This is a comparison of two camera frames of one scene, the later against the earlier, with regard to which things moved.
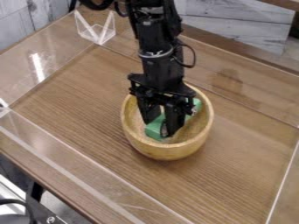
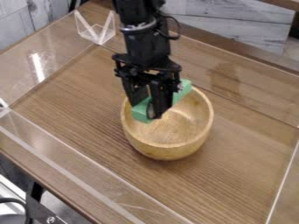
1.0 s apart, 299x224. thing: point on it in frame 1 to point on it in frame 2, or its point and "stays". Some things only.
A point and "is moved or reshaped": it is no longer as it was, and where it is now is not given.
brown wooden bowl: [178, 146] stays
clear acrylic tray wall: [71, 175] stays
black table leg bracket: [41, 215] stays
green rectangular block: [154, 130] is moved or reshaped
